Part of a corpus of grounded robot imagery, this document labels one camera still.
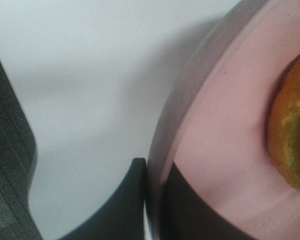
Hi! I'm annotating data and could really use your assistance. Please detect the pink round plate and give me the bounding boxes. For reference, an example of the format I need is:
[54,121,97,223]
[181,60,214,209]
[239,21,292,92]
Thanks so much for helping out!
[146,0,300,240]

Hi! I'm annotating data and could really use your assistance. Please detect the burger with lettuce and cheese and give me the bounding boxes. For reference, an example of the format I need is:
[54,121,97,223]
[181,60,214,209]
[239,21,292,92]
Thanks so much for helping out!
[267,56,300,191]

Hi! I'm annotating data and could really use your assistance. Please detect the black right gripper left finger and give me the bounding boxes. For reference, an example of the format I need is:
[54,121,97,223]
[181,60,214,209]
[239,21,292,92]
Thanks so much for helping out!
[61,158,147,240]

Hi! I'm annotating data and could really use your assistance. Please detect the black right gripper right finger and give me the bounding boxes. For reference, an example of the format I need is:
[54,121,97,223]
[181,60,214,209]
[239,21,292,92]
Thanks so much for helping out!
[162,161,241,240]

